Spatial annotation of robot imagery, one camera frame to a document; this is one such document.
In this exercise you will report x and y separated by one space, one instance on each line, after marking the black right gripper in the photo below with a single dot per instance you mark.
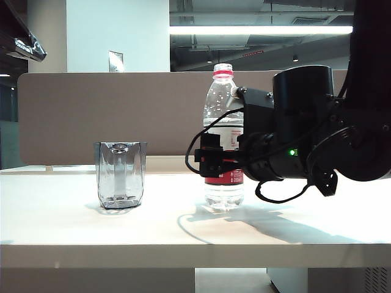
275 164

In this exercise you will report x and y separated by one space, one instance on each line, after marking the clear water bottle red label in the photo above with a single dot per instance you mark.
224 195

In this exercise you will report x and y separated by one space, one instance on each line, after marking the grey faceted glass mug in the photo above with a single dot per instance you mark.
119 177

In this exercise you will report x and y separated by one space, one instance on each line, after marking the black ceiling spotlight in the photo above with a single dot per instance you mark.
294 58

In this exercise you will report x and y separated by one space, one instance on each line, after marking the white ceiling light strip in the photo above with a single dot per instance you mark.
259 30

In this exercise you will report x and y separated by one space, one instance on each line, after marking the brown desk partition screen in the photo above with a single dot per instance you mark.
76 116

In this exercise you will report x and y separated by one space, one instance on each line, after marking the grey cabinet under table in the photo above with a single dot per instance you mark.
336 280

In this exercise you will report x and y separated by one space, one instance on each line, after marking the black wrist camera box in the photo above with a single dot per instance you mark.
258 113

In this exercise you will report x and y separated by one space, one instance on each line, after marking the silver wall plaque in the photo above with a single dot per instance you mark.
115 62

